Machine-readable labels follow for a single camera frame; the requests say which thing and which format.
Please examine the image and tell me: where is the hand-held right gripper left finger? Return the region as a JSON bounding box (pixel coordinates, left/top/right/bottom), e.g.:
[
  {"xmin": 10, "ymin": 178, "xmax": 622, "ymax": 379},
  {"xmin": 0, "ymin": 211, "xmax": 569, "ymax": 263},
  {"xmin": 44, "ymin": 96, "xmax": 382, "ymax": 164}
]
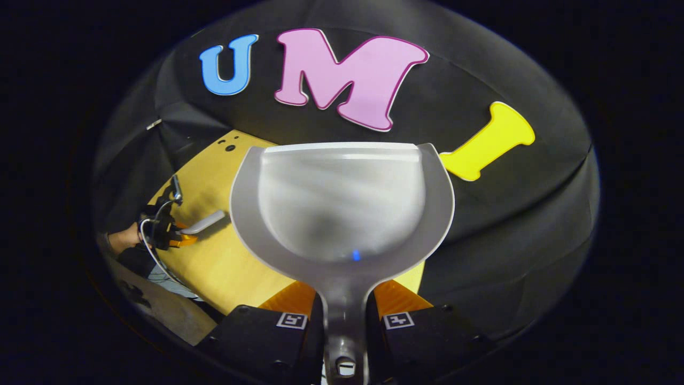
[{"xmin": 195, "ymin": 281, "xmax": 325, "ymax": 385}]

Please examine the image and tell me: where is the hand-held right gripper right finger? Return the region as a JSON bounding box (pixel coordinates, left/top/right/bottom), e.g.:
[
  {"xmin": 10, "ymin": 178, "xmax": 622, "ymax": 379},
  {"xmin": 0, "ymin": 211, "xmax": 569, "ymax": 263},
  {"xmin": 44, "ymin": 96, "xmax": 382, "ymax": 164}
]
[{"xmin": 366, "ymin": 279, "xmax": 485, "ymax": 385}]

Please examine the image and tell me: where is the grey plastic dustpan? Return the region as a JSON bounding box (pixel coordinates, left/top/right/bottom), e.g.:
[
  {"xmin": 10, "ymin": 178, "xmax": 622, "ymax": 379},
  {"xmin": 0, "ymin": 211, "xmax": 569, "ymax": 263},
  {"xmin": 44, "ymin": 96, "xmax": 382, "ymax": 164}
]
[{"xmin": 230, "ymin": 142, "xmax": 456, "ymax": 385}]

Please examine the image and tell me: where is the yellow wooden desktop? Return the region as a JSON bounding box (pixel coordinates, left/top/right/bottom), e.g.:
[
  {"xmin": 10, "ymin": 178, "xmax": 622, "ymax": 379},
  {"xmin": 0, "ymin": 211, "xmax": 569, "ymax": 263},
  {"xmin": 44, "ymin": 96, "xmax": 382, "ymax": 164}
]
[{"xmin": 150, "ymin": 130, "xmax": 426, "ymax": 316}]

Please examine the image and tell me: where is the person's striped clothing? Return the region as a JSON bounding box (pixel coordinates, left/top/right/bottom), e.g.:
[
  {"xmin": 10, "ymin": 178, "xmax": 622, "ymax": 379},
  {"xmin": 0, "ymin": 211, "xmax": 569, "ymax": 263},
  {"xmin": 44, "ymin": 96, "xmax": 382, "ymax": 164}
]
[{"xmin": 147, "ymin": 262, "xmax": 206, "ymax": 301}]

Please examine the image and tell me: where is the black backdrop cloth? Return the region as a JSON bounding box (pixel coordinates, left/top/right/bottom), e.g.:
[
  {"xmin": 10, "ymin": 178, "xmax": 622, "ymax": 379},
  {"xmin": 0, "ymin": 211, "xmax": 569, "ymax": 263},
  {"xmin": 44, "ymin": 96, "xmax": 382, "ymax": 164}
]
[{"xmin": 94, "ymin": 0, "xmax": 602, "ymax": 343}]

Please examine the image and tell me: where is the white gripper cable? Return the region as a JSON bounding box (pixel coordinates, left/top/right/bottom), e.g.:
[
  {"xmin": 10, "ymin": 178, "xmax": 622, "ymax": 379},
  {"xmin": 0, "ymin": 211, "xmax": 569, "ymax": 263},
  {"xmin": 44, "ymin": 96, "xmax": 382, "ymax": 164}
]
[{"xmin": 140, "ymin": 199, "xmax": 188, "ymax": 289}]

